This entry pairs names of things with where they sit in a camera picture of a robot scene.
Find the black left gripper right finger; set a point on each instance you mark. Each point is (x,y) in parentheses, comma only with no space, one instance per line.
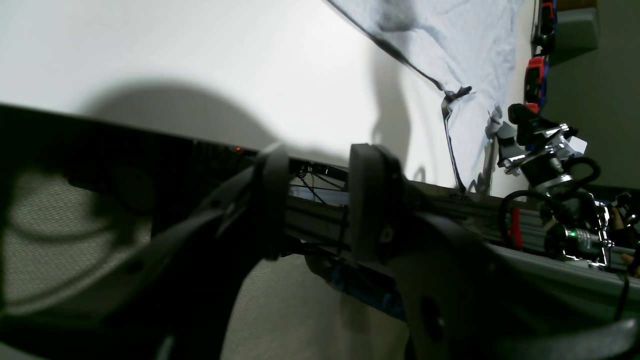
(462,300)

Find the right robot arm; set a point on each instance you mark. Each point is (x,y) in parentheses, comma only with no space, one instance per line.
(575,224)

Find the grey T-shirt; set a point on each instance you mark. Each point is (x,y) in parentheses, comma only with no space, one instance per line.
(468,49)

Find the aluminium frame rail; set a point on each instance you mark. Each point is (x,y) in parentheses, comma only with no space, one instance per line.
(319,216)

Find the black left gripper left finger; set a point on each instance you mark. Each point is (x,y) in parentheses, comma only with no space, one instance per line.
(180,287)

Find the blue red bar clamp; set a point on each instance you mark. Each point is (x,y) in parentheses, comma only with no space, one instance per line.
(544,36)
(536,83)

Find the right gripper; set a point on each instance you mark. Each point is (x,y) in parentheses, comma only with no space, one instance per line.
(525,135)

